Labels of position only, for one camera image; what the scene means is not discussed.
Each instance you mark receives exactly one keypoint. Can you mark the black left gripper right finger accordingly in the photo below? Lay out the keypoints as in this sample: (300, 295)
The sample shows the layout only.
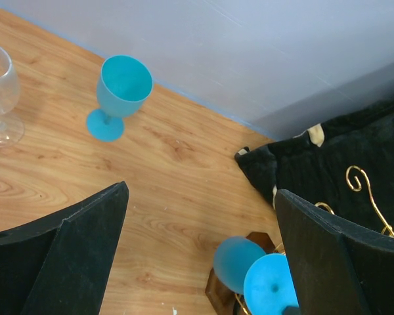
(337, 266)

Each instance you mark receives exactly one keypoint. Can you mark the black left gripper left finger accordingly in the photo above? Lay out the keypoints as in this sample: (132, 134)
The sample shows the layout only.
(60, 263)

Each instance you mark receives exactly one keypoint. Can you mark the black floral blanket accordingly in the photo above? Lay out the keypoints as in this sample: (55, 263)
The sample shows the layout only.
(346, 162)

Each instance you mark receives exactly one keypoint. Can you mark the clear wine glass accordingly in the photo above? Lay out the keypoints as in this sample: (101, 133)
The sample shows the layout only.
(11, 126)

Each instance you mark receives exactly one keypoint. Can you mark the blue wine glass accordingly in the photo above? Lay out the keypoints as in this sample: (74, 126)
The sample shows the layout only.
(264, 280)
(124, 84)

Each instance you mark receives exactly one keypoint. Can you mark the blue wine glass front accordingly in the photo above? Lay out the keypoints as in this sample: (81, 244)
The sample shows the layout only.
(264, 280)

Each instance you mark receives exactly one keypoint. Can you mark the gold wire wine glass rack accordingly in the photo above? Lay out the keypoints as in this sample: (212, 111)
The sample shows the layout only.
(224, 301)

